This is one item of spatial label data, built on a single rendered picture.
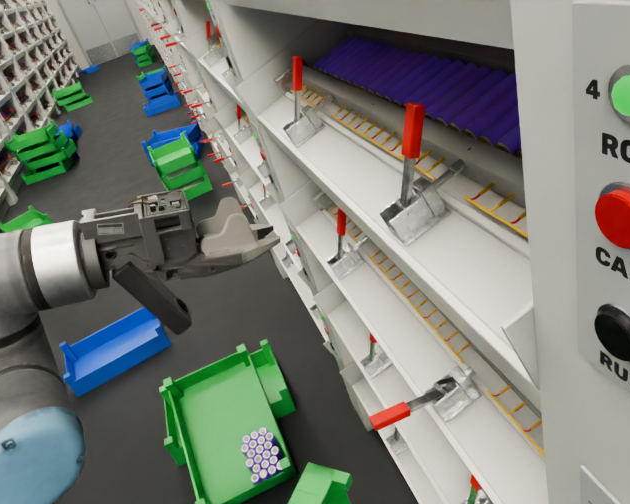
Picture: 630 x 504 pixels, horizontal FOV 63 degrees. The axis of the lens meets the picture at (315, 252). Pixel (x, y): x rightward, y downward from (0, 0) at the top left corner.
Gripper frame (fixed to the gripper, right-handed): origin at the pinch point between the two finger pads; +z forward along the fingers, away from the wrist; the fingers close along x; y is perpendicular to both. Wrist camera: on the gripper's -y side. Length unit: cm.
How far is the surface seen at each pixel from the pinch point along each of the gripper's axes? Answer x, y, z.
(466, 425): -28.7, -7.1, 10.3
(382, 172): -16.9, 12.8, 7.7
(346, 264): -0.2, -5.7, 10.2
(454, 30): -36.7, 26.0, 1.6
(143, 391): 65, -72, -28
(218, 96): 89, 1, 8
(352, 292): -4.2, -7.6, 9.4
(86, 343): 96, -72, -45
